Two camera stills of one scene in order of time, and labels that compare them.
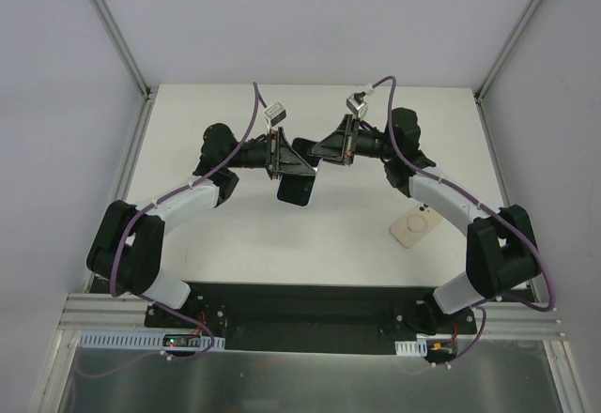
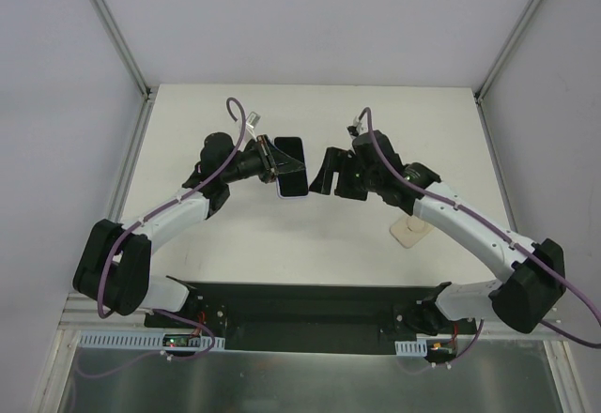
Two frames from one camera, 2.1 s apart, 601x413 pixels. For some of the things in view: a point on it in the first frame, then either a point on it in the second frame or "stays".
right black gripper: (349, 141) to (350, 175)
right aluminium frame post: (516, 30) stays
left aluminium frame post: (113, 28) stays
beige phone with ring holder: (415, 224) stays
